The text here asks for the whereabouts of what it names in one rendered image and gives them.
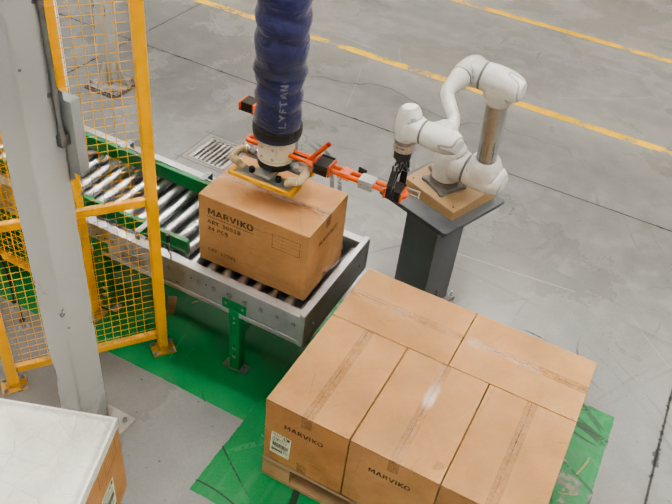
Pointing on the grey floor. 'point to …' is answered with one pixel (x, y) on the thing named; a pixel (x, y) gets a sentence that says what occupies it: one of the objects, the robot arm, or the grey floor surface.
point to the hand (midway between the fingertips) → (396, 189)
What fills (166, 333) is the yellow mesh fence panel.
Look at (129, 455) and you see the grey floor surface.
